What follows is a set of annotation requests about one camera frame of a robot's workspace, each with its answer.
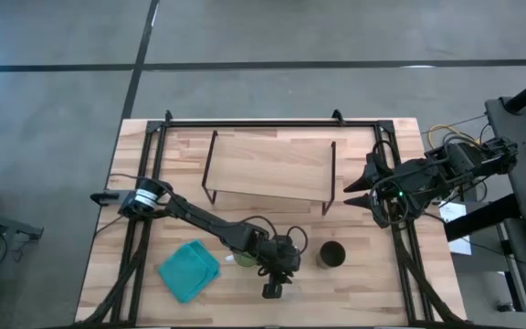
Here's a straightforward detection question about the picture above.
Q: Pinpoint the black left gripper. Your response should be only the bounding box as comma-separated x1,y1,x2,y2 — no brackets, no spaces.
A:
256,235,303,300

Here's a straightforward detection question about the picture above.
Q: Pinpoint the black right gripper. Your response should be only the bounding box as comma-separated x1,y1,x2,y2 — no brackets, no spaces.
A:
342,152,411,229

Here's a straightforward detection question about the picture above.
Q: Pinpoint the green translucent cup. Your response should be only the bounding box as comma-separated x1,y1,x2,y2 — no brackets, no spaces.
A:
232,249,259,269

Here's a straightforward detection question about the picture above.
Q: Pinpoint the dark brown cup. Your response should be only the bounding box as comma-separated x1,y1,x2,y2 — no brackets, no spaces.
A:
315,240,347,270

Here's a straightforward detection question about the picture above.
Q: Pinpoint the wooden shelf with black legs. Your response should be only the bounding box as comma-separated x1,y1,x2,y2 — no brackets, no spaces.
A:
201,129,338,217

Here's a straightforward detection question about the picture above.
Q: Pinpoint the teal folded cloth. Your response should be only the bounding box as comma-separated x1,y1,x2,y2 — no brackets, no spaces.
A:
156,239,222,305

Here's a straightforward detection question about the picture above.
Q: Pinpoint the white paper sheet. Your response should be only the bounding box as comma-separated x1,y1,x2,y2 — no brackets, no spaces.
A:
438,200,473,257

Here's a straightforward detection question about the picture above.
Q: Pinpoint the black crossbar beam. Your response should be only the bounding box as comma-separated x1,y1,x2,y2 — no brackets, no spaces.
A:
443,193,522,243

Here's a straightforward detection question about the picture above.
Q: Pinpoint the grey side desk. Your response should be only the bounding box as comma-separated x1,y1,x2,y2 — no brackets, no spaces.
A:
484,95,526,329

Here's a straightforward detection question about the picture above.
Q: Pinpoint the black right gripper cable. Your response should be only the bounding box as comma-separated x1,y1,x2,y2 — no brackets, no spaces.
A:
367,139,411,229

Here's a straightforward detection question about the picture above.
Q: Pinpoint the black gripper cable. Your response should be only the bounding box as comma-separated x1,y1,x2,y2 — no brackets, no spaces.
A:
243,214,310,258
367,139,411,229

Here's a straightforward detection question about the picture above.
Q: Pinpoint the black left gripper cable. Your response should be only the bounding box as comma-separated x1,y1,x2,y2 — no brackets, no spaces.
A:
243,214,310,258

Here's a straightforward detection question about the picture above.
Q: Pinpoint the yellow cable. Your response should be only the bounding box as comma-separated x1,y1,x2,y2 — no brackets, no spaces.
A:
426,122,483,150

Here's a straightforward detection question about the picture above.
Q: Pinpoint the black metal table frame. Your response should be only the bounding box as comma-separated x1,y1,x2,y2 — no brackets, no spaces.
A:
71,109,470,328

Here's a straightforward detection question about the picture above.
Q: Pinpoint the black clamp mount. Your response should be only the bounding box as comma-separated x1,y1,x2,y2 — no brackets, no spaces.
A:
89,191,123,207

